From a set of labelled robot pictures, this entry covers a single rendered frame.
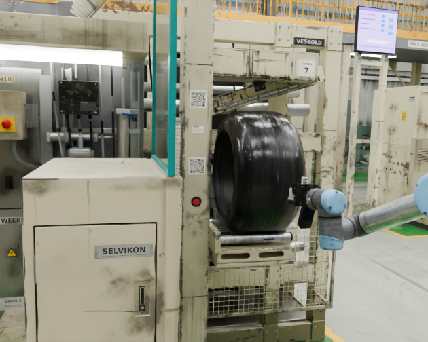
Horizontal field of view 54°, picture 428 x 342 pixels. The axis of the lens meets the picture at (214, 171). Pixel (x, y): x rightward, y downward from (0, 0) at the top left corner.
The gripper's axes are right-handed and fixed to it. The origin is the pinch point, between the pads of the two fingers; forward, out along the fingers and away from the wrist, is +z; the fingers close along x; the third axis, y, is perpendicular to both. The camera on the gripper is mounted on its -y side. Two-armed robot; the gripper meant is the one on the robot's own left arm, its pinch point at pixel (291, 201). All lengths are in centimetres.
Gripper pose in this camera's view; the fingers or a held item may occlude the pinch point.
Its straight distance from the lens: 166.2
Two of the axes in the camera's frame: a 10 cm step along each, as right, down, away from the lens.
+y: 0.0, -10.0, 0.0
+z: -2.2, 0.0, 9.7
